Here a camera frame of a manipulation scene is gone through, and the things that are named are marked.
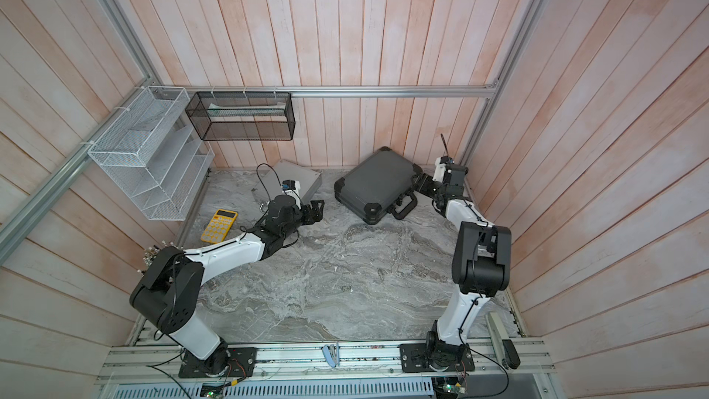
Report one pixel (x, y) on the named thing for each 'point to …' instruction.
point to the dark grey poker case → (379, 186)
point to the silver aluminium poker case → (270, 185)
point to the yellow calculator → (219, 226)
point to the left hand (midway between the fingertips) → (316, 206)
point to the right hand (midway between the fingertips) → (418, 177)
